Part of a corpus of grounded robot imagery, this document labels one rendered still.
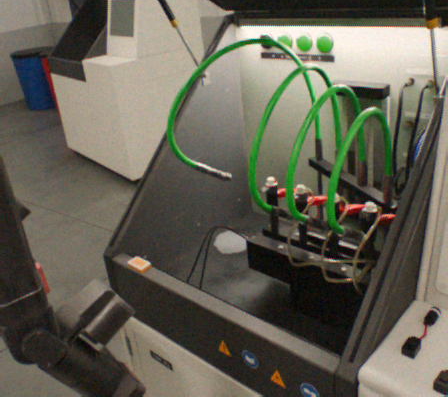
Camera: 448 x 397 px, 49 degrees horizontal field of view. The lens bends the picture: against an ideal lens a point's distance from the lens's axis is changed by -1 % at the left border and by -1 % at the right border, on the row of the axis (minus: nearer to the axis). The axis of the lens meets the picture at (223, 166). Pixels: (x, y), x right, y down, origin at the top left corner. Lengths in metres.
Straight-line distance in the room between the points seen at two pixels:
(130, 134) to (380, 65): 2.88
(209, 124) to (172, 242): 0.34
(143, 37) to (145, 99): 0.47
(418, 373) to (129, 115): 3.26
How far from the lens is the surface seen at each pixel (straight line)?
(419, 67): 1.18
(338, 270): 1.07
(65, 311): 0.68
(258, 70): 1.41
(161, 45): 3.94
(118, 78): 3.77
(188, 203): 1.39
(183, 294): 1.09
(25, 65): 7.01
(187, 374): 1.26
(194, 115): 1.34
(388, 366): 0.87
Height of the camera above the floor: 1.59
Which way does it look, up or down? 23 degrees down
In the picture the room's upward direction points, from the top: 7 degrees counter-clockwise
